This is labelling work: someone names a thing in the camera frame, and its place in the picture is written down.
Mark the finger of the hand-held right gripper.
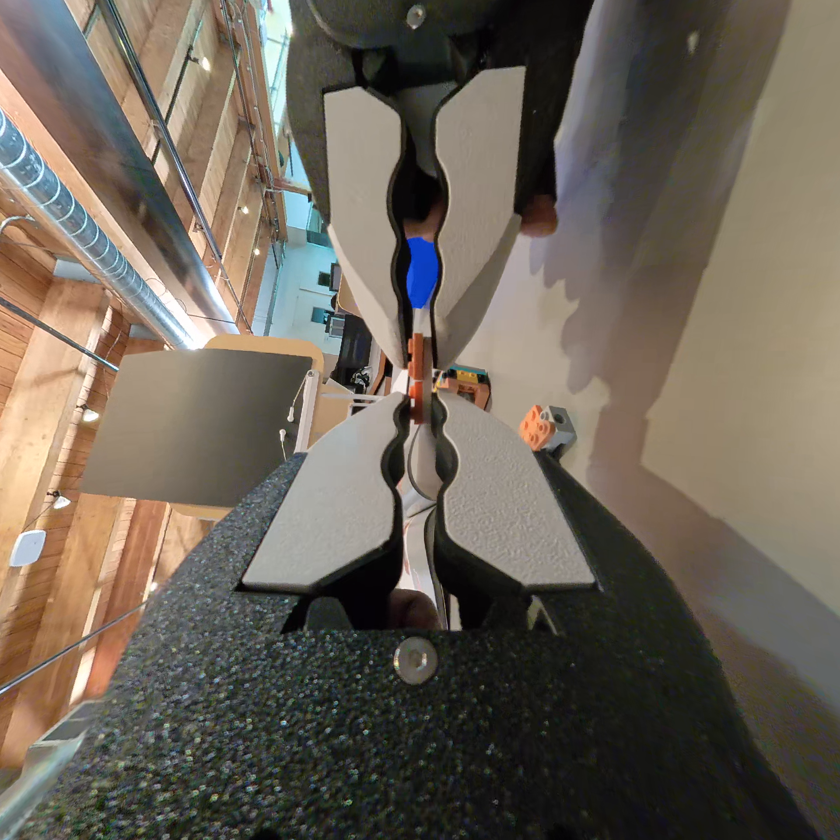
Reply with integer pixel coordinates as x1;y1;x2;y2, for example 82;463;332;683
323;85;412;368
428;64;527;371

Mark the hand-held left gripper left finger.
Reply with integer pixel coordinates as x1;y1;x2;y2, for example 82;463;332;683
241;392;410;631

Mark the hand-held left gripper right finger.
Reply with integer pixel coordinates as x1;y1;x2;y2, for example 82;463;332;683
430;388;599;631

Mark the small orange toy brick assembly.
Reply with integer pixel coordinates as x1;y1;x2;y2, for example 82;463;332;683
519;403;578;454

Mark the blue plastic bin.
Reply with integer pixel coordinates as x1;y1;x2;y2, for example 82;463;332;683
405;236;440;310

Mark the grey desk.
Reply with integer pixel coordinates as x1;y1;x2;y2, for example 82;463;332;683
430;0;840;840

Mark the person's right hand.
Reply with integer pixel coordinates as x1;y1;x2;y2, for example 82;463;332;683
521;193;560;239

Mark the curved plywood board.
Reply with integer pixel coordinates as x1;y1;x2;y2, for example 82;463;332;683
336;269;368;320

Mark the multicoloured toy brick model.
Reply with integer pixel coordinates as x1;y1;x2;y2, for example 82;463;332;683
436;365;492;412

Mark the monitor with white stand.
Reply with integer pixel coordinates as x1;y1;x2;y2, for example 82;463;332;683
77;335;326;521

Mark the dark ceiling pipe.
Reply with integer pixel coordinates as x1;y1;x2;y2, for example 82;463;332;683
0;0;238;330

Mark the large spiral metal duct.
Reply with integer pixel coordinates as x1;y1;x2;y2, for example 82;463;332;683
0;107;199;350

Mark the white wall access point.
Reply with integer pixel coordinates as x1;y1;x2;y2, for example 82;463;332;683
9;529;49;567

